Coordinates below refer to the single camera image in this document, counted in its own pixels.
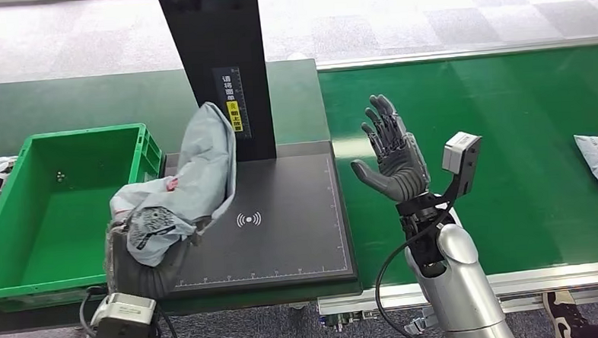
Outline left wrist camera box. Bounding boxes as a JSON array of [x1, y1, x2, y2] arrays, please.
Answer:
[[90, 291, 160, 338]]

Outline black scanner base plate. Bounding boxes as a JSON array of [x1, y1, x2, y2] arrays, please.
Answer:
[[154, 140, 359, 298]]

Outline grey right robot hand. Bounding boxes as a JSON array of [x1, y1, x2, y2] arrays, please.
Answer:
[[348, 92, 433, 207]]

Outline black scanner column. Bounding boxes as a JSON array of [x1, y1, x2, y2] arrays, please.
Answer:
[[155, 0, 278, 167]]

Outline dark green table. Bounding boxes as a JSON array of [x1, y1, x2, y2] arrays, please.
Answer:
[[0, 58, 364, 336]]

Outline connector box under conveyor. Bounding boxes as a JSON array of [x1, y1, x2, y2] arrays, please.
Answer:
[[319, 310, 377, 334]]

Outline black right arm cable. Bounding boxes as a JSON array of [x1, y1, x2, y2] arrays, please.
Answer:
[[369, 180, 465, 338]]

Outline green conveyor belt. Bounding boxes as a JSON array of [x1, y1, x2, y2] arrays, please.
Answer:
[[316, 43, 598, 292]]

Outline person's shoe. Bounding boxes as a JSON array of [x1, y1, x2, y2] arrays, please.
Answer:
[[542, 289, 590, 338]]

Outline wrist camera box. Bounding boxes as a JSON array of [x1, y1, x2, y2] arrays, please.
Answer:
[[440, 130, 485, 199], [90, 291, 160, 338]]

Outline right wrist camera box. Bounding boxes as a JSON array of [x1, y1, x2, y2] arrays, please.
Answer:
[[440, 130, 485, 199]]

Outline green plastic crate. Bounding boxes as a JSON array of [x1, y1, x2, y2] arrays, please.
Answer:
[[0, 123, 171, 313]]

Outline aluminium conveyor frame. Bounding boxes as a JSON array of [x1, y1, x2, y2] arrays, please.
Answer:
[[305, 34, 598, 324]]

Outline yellow and black column label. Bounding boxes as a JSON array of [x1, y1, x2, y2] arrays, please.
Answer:
[[212, 65, 253, 142]]

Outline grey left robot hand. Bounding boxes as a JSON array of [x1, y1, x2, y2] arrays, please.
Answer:
[[103, 218, 205, 302]]

